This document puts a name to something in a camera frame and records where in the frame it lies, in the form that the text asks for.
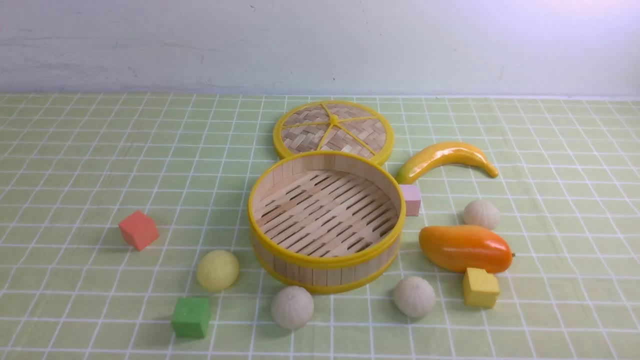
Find white bun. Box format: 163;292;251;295
392;276;436;319
270;285;314;330
462;199;501;230

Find yellow bun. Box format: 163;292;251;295
196;249;240;292

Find bamboo steamer tray yellow rim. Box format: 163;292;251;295
247;152;406;294

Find woven bamboo steamer lid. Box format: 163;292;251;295
272;100;394;166

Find pink wooden cube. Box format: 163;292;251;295
398;184;422;217

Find yellow toy banana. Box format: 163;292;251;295
395;141;499;185

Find orange toy mango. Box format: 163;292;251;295
418;225;514;274

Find red wooden cube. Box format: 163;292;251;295
118;210;159;251

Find green wooden cube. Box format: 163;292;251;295
170;296;211;339

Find yellow wooden cube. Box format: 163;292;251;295
462;268;501;309

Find green checkered tablecloth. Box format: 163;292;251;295
0;93;640;360

